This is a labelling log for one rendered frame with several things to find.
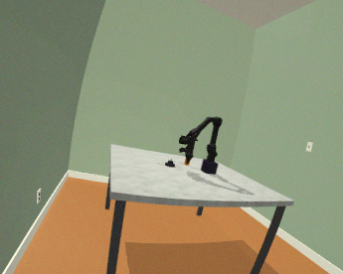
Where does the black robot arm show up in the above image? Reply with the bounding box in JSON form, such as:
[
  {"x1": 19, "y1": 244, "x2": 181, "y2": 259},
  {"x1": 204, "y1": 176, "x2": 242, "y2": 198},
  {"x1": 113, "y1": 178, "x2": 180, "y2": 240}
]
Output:
[{"x1": 179, "y1": 116, "x2": 223, "y2": 162}]

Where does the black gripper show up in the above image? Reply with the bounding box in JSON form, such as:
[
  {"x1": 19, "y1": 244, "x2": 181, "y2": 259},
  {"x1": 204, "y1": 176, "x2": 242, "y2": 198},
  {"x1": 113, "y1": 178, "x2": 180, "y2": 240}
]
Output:
[{"x1": 185, "y1": 145, "x2": 194, "y2": 165}]

